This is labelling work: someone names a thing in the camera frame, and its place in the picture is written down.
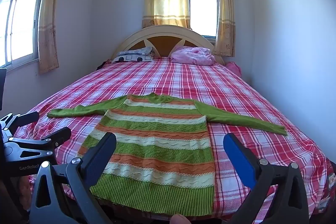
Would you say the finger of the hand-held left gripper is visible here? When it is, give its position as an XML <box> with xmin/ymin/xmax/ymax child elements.
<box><xmin>0</xmin><ymin>111</ymin><xmax>40</xmax><ymax>133</ymax></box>
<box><xmin>5</xmin><ymin>126</ymin><xmax>72</xmax><ymax>165</ymax></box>

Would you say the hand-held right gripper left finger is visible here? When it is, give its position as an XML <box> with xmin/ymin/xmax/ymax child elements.
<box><xmin>29</xmin><ymin>132</ymin><xmax>117</xmax><ymax>224</ymax></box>

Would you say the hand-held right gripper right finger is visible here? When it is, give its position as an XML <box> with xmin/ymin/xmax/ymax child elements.
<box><xmin>223</xmin><ymin>133</ymin><xmax>311</xmax><ymax>224</ymax></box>

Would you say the green orange striped knit sweater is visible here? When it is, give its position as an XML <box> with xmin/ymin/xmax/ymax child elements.
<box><xmin>47</xmin><ymin>93</ymin><xmax>288</xmax><ymax>217</ymax></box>

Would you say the person's right hand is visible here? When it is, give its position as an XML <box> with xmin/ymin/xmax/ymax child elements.
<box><xmin>170</xmin><ymin>214</ymin><xmax>188</xmax><ymax>224</ymax></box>

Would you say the black panel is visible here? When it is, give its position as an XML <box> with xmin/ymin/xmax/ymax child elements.
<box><xmin>0</xmin><ymin>68</ymin><xmax>7</xmax><ymax>110</ymax></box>

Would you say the red plaid bed sheet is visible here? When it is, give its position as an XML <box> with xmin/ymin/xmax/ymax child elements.
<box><xmin>13</xmin><ymin>56</ymin><xmax>336</xmax><ymax>220</ymax></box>

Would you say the dark cloth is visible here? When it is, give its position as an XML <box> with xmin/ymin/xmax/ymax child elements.
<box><xmin>96</xmin><ymin>60</ymin><xmax>113</xmax><ymax>70</ymax></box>

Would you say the printed quilt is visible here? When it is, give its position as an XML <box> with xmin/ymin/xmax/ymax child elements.
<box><xmin>314</xmin><ymin>157</ymin><xmax>336</xmax><ymax>215</ymax></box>

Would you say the pink cloth bundle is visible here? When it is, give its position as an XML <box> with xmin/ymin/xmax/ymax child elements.
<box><xmin>226</xmin><ymin>61</ymin><xmax>243</xmax><ymax>76</ymax></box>

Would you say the large side window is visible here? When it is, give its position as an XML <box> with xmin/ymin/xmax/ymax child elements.
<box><xmin>0</xmin><ymin>0</ymin><xmax>52</xmax><ymax>68</ymax></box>

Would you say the white patterned pillow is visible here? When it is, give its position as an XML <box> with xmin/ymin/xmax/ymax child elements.
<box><xmin>112</xmin><ymin>47</ymin><xmax>155</xmax><ymax>63</ymax></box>

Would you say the pink floral pillow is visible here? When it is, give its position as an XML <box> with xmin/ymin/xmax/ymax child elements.
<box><xmin>171</xmin><ymin>46</ymin><xmax>215</xmax><ymax>66</ymax></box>

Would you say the cream wooden headboard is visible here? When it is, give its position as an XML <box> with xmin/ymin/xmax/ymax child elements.
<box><xmin>112</xmin><ymin>25</ymin><xmax>225</xmax><ymax>66</ymax></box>

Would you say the window behind headboard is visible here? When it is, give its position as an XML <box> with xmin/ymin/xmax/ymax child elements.
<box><xmin>186</xmin><ymin>0</ymin><xmax>220</xmax><ymax>40</ymax></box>

